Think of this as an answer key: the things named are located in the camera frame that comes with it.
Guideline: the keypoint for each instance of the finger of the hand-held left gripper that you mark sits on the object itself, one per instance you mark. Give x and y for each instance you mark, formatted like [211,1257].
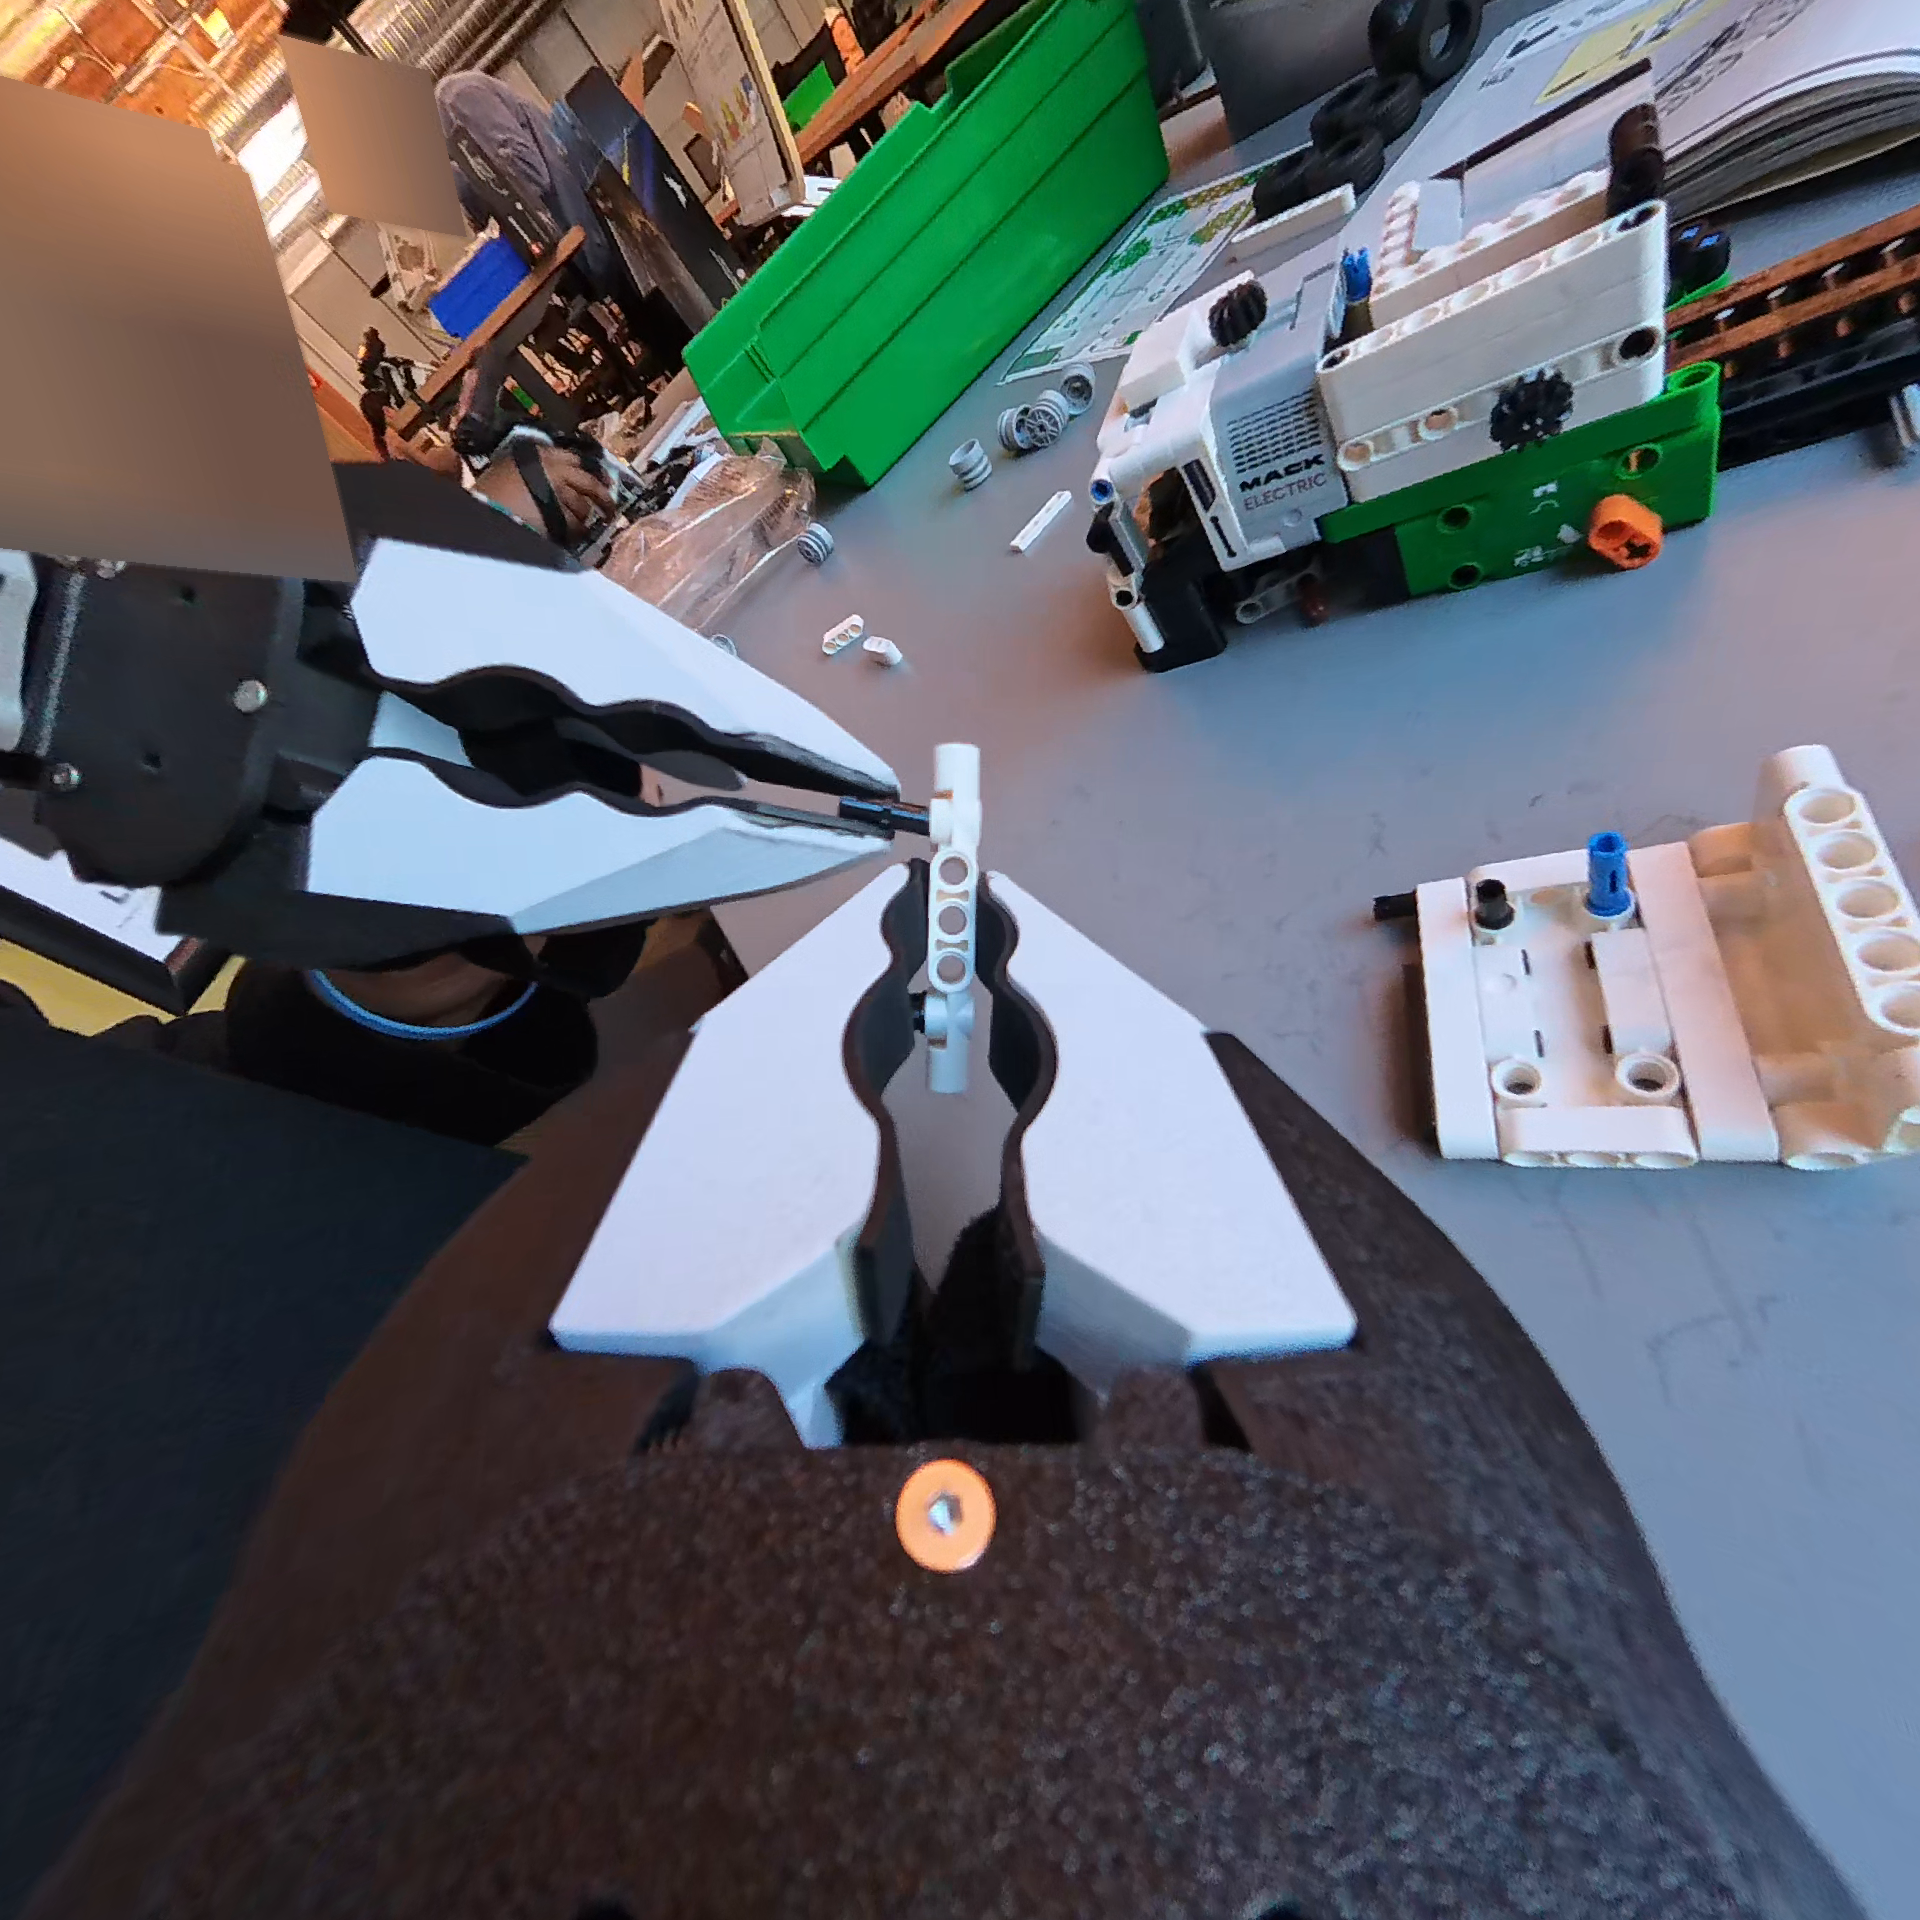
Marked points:
[602,640]
[529,862]

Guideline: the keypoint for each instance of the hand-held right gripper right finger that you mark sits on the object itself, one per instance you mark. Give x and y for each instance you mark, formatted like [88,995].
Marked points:
[1186,1200]

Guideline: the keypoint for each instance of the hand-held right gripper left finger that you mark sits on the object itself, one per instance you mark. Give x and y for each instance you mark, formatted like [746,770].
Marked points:
[721,1200]

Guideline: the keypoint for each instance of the black lego pin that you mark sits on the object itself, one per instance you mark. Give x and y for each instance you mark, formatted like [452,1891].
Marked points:
[886,816]

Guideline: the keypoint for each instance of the white lego beam piece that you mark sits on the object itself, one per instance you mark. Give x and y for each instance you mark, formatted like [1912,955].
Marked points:
[949,927]

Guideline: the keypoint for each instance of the white lego bar piece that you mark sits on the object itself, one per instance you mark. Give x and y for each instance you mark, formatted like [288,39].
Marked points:
[1041,522]

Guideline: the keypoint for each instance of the white lego sub-assembly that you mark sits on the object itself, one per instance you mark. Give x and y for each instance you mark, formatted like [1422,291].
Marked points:
[1653,988]

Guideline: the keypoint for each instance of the long white lego plate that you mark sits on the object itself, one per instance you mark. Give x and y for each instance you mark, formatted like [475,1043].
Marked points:
[1298,216]

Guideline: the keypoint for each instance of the lego truck model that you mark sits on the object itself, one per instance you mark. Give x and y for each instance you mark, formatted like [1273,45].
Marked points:
[1399,402]

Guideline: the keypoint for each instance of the black lego tire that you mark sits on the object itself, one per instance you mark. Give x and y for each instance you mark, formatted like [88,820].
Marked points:
[1371,107]
[1321,169]
[1422,36]

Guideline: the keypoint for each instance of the person's left hand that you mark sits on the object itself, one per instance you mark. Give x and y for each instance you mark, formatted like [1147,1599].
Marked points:
[439,988]

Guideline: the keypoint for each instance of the clear plastic bags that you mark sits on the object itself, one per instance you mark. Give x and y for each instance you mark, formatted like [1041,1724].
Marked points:
[702,541]

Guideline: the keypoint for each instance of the blue storage bin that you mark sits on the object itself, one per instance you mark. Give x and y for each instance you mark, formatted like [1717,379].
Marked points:
[470,291]

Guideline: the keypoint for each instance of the stack of green plastic bins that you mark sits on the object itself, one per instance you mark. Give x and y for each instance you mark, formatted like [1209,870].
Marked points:
[929,254]

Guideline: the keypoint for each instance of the person's dark trousers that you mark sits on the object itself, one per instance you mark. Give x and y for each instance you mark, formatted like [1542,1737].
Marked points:
[195,1353]

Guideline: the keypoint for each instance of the green sticker sheet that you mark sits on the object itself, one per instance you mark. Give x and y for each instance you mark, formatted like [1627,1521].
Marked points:
[1137,277]

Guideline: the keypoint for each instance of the dark grey box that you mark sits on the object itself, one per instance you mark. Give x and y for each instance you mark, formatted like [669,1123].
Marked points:
[1273,61]

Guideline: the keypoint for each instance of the open instruction booklet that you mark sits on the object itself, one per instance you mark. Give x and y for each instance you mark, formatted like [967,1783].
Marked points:
[1769,87]

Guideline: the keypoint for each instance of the brown and black lego frame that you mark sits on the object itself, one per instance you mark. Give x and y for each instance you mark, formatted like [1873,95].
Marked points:
[1813,347]

